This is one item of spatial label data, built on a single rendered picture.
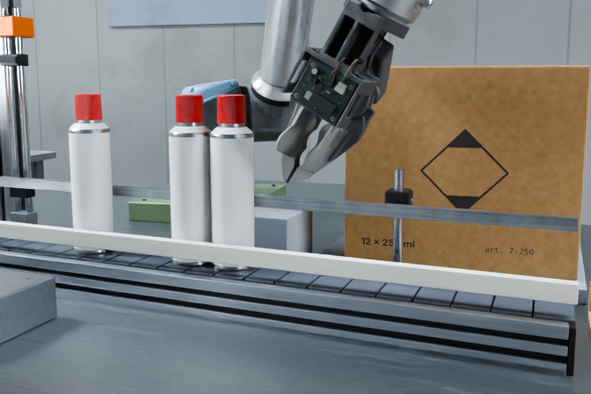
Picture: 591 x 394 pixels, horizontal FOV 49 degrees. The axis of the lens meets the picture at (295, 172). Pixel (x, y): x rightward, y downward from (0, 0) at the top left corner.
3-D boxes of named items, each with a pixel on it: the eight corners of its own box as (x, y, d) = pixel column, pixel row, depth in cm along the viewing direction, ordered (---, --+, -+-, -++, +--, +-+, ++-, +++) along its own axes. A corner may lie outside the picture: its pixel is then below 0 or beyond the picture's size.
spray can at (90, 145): (65, 252, 84) (56, 93, 81) (91, 243, 88) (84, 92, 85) (98, 256, 82) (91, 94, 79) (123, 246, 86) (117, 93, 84)
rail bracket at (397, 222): (372, 313, 76) (375, 174, 73) (387, 294, 82) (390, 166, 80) (399, 317, 74) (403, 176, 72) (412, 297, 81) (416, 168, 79)
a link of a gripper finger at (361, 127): (304, 146, 71) (343, 76, 68) (310, 144, 72) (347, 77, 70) (339, 169, 70) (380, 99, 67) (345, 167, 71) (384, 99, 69)
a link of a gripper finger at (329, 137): (271, 188, 68) (311, 114, 66) (291, 180, 74) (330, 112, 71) (294, 205, 68) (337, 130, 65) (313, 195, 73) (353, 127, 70)
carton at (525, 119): (343, 264, 89) (345, 66, 85) (368, 227, 112) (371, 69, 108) (578, 281, 81) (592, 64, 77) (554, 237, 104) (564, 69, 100)
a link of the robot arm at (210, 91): (179, 144, 136) (176, 80, 134) (242, 142, 139) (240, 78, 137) (184, 150, 124) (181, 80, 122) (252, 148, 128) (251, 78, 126)
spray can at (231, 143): (204, 268, 76) (200, 95, 73) (224, 258, 81) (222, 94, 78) (243, 273, 74) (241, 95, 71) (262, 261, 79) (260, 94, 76)
